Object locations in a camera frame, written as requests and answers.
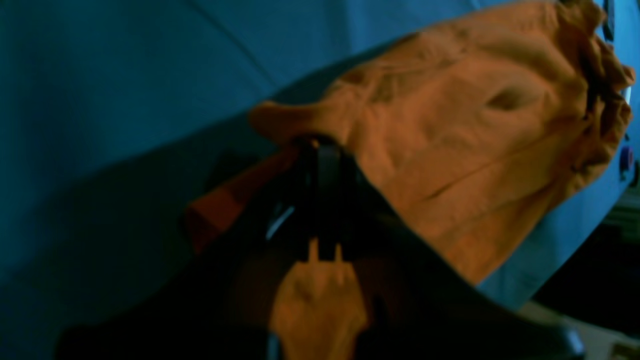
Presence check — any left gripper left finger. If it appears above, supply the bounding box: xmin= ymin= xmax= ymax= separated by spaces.
xmin=55 ymin=141 xmax=320 ymax=360

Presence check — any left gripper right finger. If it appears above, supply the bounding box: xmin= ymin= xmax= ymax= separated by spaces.
xmin=317 ymin=137 xmax=585 ymax=360

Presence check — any orange t-shirt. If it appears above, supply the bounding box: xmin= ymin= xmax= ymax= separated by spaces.
xmin=182 ymin=0 xmax=636 ymax=360

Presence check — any blue table cloth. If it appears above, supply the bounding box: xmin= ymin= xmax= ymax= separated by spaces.
xmin=0 ymin=0 xmax=640 ymax=360

